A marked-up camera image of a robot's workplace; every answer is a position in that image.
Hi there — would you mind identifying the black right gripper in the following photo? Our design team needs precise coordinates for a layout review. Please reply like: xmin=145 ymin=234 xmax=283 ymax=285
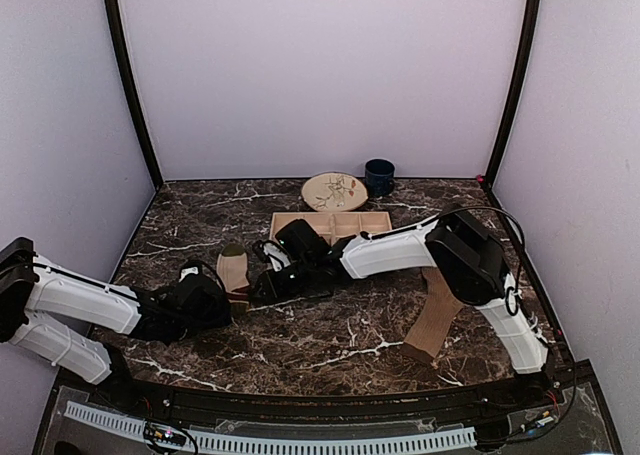
xmin=250 ymin=257 xmax=317 ymax=304

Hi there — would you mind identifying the beige striped sock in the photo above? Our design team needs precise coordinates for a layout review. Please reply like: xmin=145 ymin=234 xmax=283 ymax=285
xmin=216 ymin=243 xmax=251 ymax=316

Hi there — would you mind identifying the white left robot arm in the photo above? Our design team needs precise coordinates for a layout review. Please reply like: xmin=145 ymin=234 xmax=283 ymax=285
xmin=1 ymin=237 xmax=232 ymax=411

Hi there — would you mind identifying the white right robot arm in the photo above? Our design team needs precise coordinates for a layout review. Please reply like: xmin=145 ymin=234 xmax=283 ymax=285
xmin=249 ymin=205 xmax=551 ymax=409

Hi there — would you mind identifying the wooden compartment tray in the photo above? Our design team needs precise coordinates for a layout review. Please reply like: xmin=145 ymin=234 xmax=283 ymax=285
xmin=269 ymin=212 xmax=393 ymax=245

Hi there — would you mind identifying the patterned ceramic plate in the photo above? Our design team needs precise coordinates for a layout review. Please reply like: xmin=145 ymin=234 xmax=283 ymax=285
xmin=301 ymin=172 xmax=368 ymax=213

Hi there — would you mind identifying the dark blue mug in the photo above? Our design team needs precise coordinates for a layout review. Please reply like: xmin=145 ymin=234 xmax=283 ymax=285
xmin=364 ymin=159 xmax=395 ymax=198

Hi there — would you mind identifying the tan plain sock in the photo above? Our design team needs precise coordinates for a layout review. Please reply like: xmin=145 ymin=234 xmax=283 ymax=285
xmin=400 ymin=267 xmax=464 ymax=364

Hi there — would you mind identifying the white slotted cable duct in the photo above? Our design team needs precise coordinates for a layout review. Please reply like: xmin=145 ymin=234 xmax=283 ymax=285
xmin=63 ymin=401 xmax=477 ymax=455

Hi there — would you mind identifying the left black corner post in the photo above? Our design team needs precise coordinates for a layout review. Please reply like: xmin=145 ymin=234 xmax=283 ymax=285
xmin=103 ymin=0 xmax=164 ymax=191

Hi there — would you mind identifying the black corner post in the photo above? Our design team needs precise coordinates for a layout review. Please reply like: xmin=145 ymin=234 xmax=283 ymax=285
xmin=103 ymin=0 xmax=164 ymax=191
xmin=484 ymin=0 xmax=541 ymax=191

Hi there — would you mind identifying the right black corner post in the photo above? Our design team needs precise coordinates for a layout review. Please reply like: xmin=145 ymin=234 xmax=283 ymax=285
xmin=484 ymin=0 xmax=541 ymax=191

